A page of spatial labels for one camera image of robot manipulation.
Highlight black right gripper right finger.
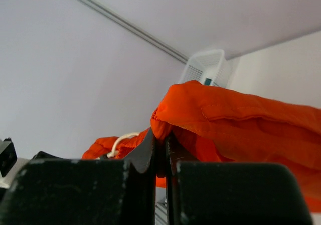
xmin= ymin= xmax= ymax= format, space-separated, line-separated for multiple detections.
xmin=165 ymin=134 xmax=313 ymax=224

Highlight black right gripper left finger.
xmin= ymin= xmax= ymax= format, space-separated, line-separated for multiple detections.
xmin=1 ymin=131 xmax=156 ymax=224

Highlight orange shorts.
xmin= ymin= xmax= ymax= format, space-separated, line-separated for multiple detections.
xmin=81 ymin=80 xmax=321 ymax=213

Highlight green shorts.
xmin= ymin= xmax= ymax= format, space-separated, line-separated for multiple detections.
xmin=204 ymin=78 xmax=212 ymax=86

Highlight white plastic basket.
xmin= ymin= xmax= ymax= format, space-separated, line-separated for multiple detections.
xmin=179 ymin=49 xmax=232 ymax=88

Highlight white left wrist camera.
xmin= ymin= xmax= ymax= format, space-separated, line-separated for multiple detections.
xmin=1 ymin=138 xmax=18 ymax=188

